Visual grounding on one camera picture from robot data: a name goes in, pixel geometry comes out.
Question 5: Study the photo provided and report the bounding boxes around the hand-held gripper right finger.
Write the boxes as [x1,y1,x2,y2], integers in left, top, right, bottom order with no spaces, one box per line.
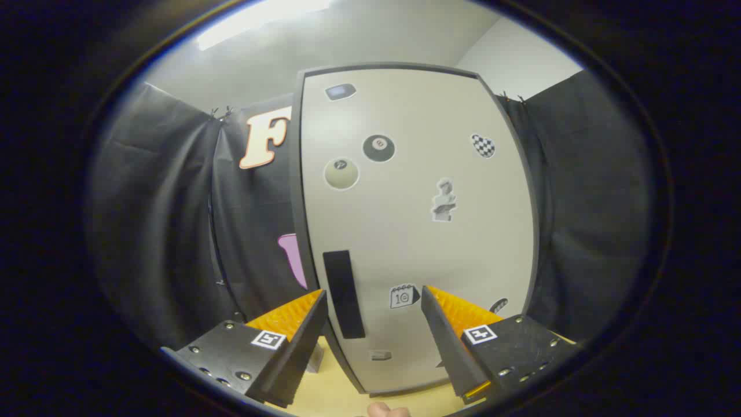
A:
[421,285,579,405]

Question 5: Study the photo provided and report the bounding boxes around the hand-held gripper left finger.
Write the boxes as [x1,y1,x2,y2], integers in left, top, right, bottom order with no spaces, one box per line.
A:
[161,288,329,409]

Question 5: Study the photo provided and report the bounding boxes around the black door handle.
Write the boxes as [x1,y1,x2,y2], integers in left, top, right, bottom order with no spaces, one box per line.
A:
[322,250,366,339]

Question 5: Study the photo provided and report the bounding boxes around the dark grey cabinet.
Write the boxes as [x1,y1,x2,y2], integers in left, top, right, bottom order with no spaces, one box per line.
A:
[289,63,542,398]

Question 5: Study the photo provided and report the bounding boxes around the black backdrop cloth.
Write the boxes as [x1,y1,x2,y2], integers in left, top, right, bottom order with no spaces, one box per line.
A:
[91,68,654,351]

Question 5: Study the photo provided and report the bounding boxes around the ceiling light panel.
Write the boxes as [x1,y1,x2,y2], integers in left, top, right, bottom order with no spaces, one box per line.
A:
[196,0,332,51]

